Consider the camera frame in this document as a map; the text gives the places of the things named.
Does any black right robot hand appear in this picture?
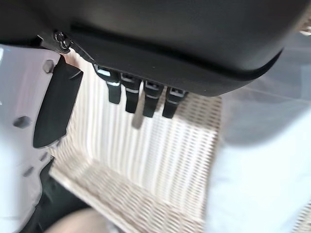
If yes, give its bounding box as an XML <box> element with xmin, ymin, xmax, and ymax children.
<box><xmin>0</xmin><ymin>0</ymin><xmax>311</xmax><ymax>233</ymax></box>

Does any white garment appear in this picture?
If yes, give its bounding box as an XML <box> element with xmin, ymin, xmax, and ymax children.
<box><xmin>206</xmin><ymin>31</ymin><xmax>311</xmax><ymax>233</ymax></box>

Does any white wicker basket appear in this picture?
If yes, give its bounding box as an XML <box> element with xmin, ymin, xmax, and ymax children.
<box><xmin>48</xmin><ymin>23</ymin><xmax>311</xmax><ymax>233</ymax></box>

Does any silver right robot leg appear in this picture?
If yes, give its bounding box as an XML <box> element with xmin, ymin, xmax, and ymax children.
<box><xmin>46</xmin><ymin>208</ymin><xmax>110</xmax><ymax>233</ymax></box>

